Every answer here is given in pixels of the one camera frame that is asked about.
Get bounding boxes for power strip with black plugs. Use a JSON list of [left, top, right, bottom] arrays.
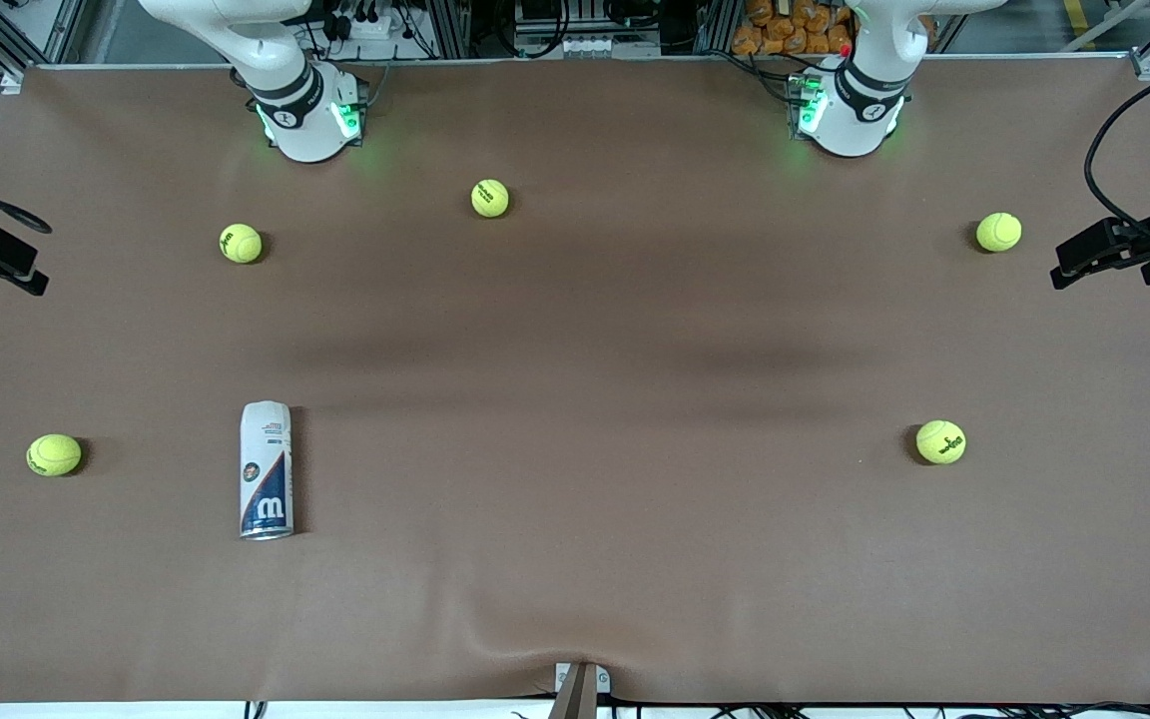
[[320, 0, 416, 41]]

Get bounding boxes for clear blue-white tennis ball can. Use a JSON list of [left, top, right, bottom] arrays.
[[239, 400, 294, 541]]

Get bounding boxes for brown table mat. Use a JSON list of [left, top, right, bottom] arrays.
[[0, 55, 1150, 705]]

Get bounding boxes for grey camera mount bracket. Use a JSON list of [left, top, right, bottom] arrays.
[[547, 661, 611, 719]]

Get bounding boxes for yellow tennis ball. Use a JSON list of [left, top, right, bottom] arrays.
[[219, 223, 264, 265], [975, 211, 1023, 254], [26, 432, 83, 477], [470, 178, 511, 219], [915, 419, 967, 465]]

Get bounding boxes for white power strip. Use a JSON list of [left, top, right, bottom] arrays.
[[555, 35, 661, 59]]

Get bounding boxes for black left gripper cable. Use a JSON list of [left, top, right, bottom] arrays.
[[1084, 62, 1150, 236]]

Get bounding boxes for pile of orange packs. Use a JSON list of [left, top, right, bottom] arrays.
[[732, 0, 856, 56]]

